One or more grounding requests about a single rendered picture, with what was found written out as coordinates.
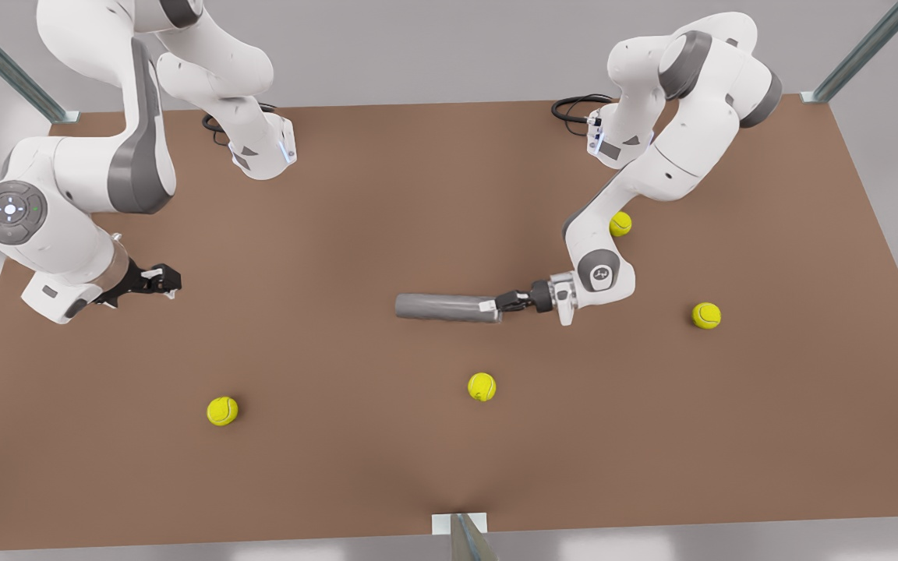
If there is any silver frame post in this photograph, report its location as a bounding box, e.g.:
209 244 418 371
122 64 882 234
431 513 498 561
0 2 80 125
801 0 898 104

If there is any black cable loop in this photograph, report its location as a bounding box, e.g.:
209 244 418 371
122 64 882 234
551 94 614 138
201 102 278 146

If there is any grey tennis ball tube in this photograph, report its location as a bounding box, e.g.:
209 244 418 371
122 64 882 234
395 293 503 324

